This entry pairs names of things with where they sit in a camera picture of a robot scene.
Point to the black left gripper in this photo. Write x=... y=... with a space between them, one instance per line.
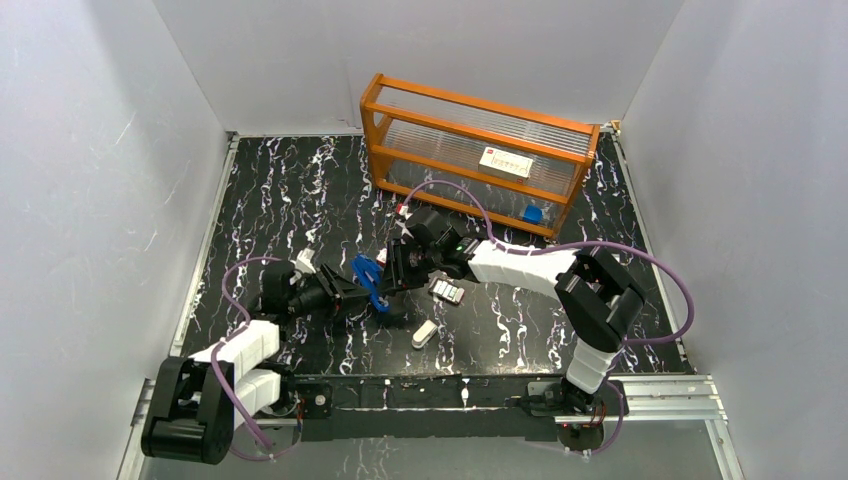
x=334 y=288

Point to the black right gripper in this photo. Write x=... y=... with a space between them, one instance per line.
x=396 y=275

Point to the staple strips tray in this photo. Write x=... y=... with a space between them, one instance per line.
x=446 y=291

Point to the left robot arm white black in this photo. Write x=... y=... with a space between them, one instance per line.
x=199 y=401

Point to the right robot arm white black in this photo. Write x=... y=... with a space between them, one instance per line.
x=601 y=300

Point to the small blue box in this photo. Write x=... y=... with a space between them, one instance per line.
x=532 y=214

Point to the white cardboard box red labels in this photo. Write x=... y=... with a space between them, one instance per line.
x=505 y=165

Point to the orange wooden shelf rack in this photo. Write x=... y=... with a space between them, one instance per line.
x=426 y=141

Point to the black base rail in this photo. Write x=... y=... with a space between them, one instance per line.
x=532 y=407

